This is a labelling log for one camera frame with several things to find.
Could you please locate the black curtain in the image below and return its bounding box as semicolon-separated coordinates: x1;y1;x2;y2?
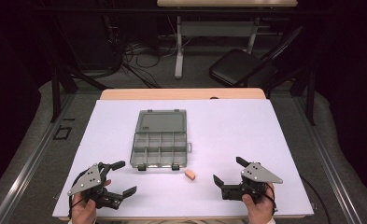
0;0;53;202
308;0;367;200

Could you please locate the black metal stand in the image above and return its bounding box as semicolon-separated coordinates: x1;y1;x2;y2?
49;65;111;124

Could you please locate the white frame desk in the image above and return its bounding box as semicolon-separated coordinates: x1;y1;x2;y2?
156;0;299;80

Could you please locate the wooden table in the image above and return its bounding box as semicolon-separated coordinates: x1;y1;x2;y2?
59;88;307;222

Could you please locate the grey clear compartment box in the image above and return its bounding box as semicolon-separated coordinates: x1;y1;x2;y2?
129;108;193;172

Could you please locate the metal floor rail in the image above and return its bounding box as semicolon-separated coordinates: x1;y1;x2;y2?
294;94;362;224
0;92;78;224

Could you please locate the person's left hand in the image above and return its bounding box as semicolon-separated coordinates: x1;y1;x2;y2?
70;178;113;224

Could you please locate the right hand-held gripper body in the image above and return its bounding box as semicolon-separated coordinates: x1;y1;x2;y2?
220;161;284;205

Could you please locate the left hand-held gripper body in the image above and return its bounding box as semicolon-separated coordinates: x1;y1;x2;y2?
66;161;125;210

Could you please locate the person's right hand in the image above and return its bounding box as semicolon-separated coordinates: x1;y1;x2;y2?
241;182;276;224

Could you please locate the white table board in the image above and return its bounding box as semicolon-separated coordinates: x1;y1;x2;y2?
51;98;315;219

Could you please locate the bundle of floor cables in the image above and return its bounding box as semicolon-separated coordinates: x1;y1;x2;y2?
105;15;187;90

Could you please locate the black folding chair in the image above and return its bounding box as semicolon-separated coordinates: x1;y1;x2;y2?
208;25;307;91

